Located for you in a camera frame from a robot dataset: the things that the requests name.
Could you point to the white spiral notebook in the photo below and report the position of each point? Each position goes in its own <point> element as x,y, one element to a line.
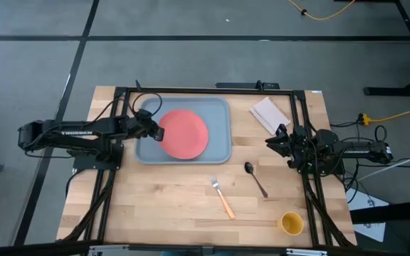
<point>269,114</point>

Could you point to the white sheet on floor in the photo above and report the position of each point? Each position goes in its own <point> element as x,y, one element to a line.
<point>367,209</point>

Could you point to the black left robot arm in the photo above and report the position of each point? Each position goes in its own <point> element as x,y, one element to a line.
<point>77,133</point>

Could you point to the red round plate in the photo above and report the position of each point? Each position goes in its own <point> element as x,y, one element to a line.
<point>185,134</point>

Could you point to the black spoon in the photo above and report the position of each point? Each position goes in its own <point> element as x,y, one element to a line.
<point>255,177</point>

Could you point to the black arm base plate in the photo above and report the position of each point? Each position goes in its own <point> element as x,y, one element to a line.
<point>98,160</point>

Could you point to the grey plastic tray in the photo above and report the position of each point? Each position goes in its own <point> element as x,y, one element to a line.
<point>219,142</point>

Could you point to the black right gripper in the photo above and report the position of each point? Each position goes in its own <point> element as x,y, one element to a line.
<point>295,145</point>

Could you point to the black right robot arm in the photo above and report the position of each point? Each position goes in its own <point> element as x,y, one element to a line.
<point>351,149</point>

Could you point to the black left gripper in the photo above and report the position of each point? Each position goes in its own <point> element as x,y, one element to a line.
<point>142,126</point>

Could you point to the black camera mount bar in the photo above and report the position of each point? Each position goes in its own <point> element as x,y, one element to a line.
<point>247,85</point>

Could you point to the black aluminium table frame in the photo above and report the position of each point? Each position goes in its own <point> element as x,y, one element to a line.
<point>208,91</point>

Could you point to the yellow cup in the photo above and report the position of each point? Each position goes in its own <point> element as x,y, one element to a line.
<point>291,223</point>

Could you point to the silver metal bracket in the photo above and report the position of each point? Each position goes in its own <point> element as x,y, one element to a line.
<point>306,252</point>
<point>107,250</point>

